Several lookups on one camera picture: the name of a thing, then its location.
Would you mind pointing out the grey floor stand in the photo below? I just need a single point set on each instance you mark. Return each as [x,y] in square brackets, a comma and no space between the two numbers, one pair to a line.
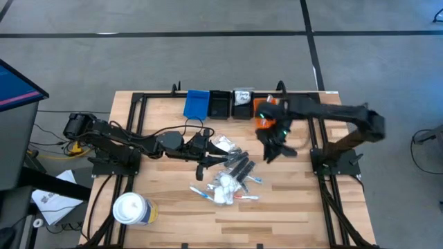
[432,135]

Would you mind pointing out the orange plastic bin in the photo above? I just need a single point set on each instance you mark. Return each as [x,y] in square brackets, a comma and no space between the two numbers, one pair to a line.
[266,124]

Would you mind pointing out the grey computer cart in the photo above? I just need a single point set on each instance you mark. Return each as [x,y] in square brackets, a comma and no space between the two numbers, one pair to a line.
[17,145]

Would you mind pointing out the bagged red toothbrush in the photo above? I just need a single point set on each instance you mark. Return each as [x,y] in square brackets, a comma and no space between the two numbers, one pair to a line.
[246,197]

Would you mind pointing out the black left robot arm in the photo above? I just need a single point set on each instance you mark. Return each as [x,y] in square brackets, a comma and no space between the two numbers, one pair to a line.
[114,138]

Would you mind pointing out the black aluminium table frame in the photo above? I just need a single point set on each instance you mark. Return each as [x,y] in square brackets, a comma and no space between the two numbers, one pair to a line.
[162,95]

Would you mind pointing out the black plastic bin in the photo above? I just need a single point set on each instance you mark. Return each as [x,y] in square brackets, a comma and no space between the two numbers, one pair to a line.
[242,112]
[219,104]

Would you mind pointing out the printed vanity pack bag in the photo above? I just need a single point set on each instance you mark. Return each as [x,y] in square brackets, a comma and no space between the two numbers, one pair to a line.
[242,97]

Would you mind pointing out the black cart leg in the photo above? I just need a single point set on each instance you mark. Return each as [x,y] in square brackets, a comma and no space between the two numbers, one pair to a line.
[52,183]

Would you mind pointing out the bagged grey razor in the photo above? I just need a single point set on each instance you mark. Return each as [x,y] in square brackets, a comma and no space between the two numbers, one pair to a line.
[211,186]

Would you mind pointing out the bagged blue toothbrush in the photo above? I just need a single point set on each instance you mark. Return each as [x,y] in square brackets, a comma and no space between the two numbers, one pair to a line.
[200,193]
[255,179]
[269,99]

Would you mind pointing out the bagged black comb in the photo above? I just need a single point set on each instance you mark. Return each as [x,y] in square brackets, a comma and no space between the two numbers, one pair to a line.
[247,170]
[239,166]
[237,155]

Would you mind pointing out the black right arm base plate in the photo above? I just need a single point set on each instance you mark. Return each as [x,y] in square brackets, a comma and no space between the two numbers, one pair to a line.
[349,169]

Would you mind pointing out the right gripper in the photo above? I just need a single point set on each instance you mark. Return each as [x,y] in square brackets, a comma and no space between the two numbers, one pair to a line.
[275,131]

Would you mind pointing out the blue plastic bin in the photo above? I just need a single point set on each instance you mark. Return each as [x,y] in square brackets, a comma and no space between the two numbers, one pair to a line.
[196,104]

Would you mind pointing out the blue screen monitor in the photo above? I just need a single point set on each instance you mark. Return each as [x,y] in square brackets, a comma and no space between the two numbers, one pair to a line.
[17,90]

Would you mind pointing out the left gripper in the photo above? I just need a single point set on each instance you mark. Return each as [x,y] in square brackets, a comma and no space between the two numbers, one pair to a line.
[200,145]

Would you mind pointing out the white tape roll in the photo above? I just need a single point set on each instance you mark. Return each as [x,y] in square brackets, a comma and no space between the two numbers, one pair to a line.
[37,223]

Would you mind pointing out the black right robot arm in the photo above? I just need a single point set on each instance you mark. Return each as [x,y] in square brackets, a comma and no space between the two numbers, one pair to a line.
[332,110]

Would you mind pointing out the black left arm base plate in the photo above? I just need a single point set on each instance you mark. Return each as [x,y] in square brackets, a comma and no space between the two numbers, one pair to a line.
[100,169]

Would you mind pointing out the white paper sheet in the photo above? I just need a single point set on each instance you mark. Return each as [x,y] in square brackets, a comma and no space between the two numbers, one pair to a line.
[52,204]

